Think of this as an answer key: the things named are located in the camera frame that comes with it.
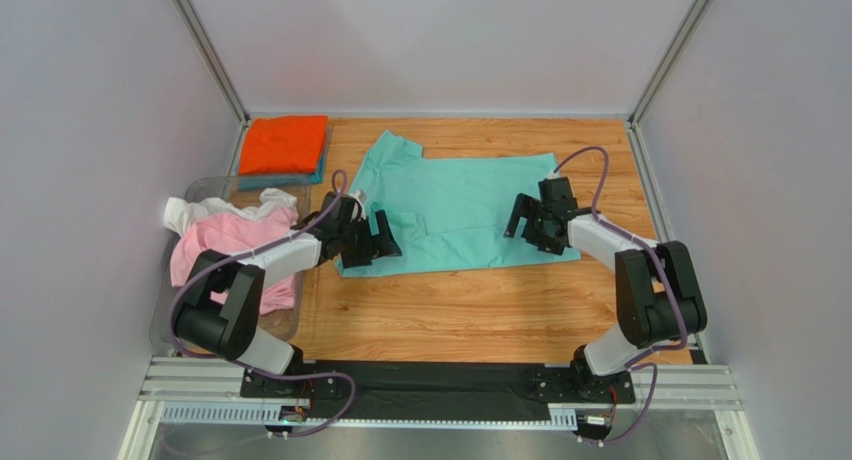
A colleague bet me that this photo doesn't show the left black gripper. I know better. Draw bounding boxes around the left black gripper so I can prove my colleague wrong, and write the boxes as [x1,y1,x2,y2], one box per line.
[338,210,402,268]

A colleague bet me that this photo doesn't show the mint green t-shirt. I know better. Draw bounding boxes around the mint green t-shirt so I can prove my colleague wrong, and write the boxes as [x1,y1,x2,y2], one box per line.
[335,131,581,278]

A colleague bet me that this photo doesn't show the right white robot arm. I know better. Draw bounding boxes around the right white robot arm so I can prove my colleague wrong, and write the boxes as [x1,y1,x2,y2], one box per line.
[504,177,708,402]

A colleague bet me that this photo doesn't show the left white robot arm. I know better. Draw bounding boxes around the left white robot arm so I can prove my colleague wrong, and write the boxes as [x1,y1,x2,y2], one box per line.
[169,191,402,376]

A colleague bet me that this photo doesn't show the clear plastic bin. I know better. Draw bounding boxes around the clear plastic bin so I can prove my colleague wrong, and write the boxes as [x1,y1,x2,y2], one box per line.
[148,175,314,354]

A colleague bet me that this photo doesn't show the folded teal t-shirt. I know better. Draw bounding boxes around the folded teal t-shirt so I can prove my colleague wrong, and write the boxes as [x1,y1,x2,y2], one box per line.
[237,127,332,192]

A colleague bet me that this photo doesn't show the folded orange t-shirt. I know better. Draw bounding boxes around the folded orange t-shirt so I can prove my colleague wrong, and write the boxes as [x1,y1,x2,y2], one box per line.
[237,115,329,175]

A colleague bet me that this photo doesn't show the black base mat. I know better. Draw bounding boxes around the black base mat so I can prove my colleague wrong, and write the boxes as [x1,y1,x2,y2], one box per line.
[292,359,600,422]

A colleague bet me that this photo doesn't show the pink t-shirt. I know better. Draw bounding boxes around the pink t-shirt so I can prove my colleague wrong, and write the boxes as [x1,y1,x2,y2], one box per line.
[170,206,299,288]

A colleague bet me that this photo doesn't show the white t-shirt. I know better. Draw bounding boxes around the white t-shirt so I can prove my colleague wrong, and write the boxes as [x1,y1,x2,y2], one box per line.
[162,188,299,236]

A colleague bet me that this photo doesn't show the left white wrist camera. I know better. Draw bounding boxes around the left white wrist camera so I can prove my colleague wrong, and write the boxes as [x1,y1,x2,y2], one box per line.
[348,189,368,222]

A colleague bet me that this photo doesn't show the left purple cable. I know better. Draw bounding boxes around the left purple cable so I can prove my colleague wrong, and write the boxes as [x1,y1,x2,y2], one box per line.
[164,168,358,439]

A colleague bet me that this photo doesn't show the aluminium frame rail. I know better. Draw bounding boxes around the aluminium frame rail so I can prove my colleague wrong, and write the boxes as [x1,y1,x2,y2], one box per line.
[119,357,758,459]

